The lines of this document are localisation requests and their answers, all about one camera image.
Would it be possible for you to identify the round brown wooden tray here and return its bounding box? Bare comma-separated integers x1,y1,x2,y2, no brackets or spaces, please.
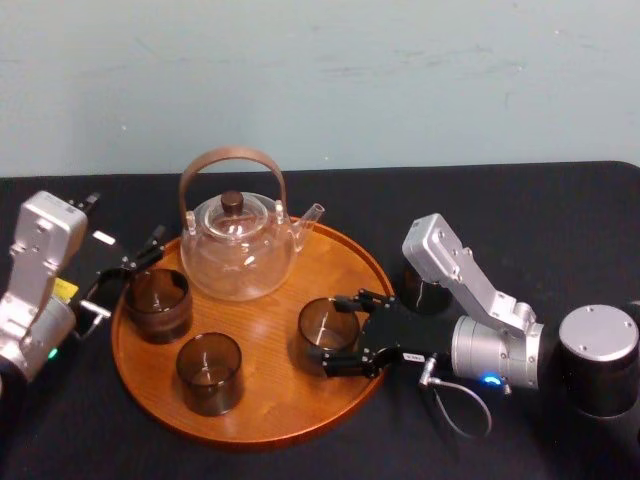
110,215,396,448

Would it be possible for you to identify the clear glass teapot wooden handle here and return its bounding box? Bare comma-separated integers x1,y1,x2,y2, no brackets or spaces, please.
178,144,326,302

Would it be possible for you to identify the thin dark cable silver plug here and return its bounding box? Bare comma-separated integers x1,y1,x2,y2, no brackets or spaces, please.
418,352,494,441
74,298,112,341

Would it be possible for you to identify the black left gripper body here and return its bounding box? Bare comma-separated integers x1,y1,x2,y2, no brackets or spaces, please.
53,228,131,322

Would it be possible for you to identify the smoked glass cup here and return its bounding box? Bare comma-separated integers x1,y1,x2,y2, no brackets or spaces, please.
123,268,194,345
402,262,454,316
175,332,245,417
297,297,362,376

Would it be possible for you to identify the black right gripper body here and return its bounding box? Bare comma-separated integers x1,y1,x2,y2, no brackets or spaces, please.
359,298,454,374

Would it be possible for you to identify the black table cloth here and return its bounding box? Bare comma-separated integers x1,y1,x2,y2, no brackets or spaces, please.
0,159,640,480

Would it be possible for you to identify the glass teapot lid brown knob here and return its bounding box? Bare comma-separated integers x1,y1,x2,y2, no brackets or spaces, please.
205,191,271,237

